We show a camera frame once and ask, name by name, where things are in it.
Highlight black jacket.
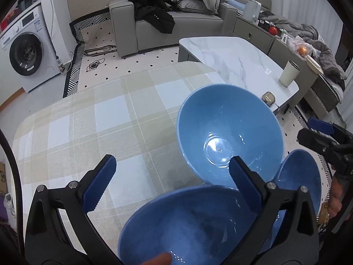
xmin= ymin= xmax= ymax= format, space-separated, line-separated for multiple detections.
xmin=127 ymin=0 xmax=175 ymax=34

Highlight grey side cabinet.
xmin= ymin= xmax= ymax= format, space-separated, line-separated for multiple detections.
xmin=234 ymin=14 xmax=345 ymax=114

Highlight red box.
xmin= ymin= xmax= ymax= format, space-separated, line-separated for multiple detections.
xmin=0 ymin=9 xmax=18 ymax=31

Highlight light blue bowl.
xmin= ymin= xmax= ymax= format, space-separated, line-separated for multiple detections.
xmin=176 ymin=84 xmax=284 ymax=191

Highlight checked tablecloth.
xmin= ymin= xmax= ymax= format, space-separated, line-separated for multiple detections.
xmin=11 ymin=60 xmax=229 ymax=265

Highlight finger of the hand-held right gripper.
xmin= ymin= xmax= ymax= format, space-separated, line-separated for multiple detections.
xmin=307 ymin=117 xmax=353 ymax=144
xmin=297 ymin=128 xmax=345 ymax=161

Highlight grey sofa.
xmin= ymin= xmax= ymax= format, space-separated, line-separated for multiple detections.
xmin=110 ymin=0 xmax=272 ymax=58

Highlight white washing machine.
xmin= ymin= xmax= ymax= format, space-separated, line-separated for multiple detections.
xmin=0 ymin=4 xmax=65 ymax=93

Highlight cream tumbler cup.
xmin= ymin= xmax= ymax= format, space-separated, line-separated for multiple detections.
xmin=279 ymin=60 xmax=300 ymax=87

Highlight dark blue bowl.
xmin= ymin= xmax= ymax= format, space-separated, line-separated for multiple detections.
xmin=258 ymin=149 xmax=322 ymax=254
xmin=117 ymin=185 xmax=267 ymax=265

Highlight person's left hand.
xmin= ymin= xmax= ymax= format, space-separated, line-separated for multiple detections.
xmin=143 ymin=252 xmax=173 ymax=265

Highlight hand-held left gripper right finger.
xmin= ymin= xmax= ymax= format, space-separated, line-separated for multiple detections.
xmin=223 ymin=156 xmax=320 ymax=265

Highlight white marble table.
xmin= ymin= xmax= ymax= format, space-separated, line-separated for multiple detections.
xmin=178 ymin=36 xmax=300 ymax=115

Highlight cardboard box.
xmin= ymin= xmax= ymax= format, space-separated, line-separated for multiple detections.
xmin=0 ymin=161 xmax=7 ymax=196

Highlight white shoe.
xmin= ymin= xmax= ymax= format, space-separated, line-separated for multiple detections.
xmin=4 ymin=193 xmax=16 ymax=216

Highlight light blue pillow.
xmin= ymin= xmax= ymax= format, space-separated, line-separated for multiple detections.
xmin=227 ymin=0 xmax=246 ymax=11

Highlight grey blanket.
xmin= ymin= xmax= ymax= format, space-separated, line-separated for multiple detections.
xmin=262 ymin=17 xmax=348 ymax=89

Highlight bag of oranges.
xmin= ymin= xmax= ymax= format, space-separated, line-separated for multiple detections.
xmin=288 ymin=36 xmax=315 ymax=57

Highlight black cable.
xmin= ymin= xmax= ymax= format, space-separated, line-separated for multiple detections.
xmin=86 ymin=58 xmax=106 ymax=73

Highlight person's right hand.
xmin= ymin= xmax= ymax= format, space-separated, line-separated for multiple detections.
xmin=328 ymin=175 xmax=345 ymax=219

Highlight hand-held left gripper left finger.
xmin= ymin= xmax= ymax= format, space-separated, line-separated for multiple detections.
xmin=25 ymin=155 xmax=123 ymax=265

